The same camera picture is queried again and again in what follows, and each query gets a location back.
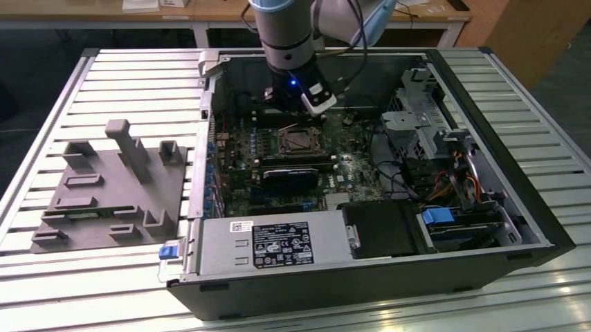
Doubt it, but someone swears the thin wire locking lever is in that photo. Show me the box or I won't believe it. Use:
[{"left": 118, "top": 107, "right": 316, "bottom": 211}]
[{"left": 276, "top": 119, "right": 309, "bottom": 132}]

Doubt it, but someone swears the metal socket cover frame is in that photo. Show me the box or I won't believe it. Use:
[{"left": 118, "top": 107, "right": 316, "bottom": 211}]
[{"left": 277, "top": 127, "right": 323, "bottom": 154}]

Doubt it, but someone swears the CPU socket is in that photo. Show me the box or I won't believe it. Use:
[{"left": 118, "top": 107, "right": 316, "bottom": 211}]
[{"left": 273, "top": 124, "right": 325, "bottom": 156}]

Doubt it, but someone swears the black graphics card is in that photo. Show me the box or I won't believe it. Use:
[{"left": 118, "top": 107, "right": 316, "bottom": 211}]
[{"left": 260, "top": 167, "right": 321, "bottom": 194}]

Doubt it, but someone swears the green motherboard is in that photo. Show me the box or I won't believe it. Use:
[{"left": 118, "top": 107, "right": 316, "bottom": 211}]
[{"left": 214, "top": 103, "right": 387, "bottom": 217}]

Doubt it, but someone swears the silver metal disk bay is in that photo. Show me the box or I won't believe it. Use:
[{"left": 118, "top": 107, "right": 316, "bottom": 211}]
[{"left": 380, "top": 67, "right": 468, "bottom": 160}]

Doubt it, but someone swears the silver chipset heatsink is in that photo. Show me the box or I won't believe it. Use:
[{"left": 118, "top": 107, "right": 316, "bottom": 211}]
[{"left": 324, "top": 193, "right": 352, "bottom": 210}]

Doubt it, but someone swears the black plastic shroud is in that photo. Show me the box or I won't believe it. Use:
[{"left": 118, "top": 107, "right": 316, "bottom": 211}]
[{"left": 337, "top": 201, "right": 428, "bottom": 261}]

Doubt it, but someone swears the grey power supply unit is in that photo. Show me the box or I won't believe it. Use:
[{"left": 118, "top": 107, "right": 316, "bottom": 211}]
[{"left": 196, "top": 210, "right": 355, "bottom": 275}]

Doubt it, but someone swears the grey parts rack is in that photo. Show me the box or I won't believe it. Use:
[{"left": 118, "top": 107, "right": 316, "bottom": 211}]
[{"left": 28, "top": 118, "right": 190, "bottom": 255}]

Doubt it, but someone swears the wooden desk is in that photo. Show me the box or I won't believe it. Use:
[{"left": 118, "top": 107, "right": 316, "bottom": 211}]
[{"left": 0, "top": 0, "right": 475, "bottom": 49}]

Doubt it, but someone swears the hard disk in blue carrier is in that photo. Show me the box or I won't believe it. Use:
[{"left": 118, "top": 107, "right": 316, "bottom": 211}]
[{"left": 415, "top": 205, "right": 507, "bottom": 248}]

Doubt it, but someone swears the blue case latch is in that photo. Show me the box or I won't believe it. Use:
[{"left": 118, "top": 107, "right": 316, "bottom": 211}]
[{"left": 157, "top": 241, "right": 180, "bottom": 261}]

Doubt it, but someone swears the wooden cabinet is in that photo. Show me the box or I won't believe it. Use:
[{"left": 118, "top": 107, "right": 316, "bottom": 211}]
[{"left": 455, "top": 0, "right": 591, "bottom": 91}]

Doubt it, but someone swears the black and grey PC case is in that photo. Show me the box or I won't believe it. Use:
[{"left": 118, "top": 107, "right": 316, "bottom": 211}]
[{"left": 156, "top": 46, "right": 577, "bottom": 321}]

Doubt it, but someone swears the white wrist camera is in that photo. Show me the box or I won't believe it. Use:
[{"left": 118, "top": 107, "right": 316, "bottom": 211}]
[{"left": 299, "top": 82, "right": 340, "bottom": 118}]

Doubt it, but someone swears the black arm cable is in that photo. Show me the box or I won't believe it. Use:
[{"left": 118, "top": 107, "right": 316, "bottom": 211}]
[{"left": 329, "top": 0, "right": 371, "bottom": 95}]

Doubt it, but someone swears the coloured power wire bundle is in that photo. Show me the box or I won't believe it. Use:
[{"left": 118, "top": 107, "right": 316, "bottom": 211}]
[{"left": 427, "top": 148, "right": 493, "bottom": 210}]

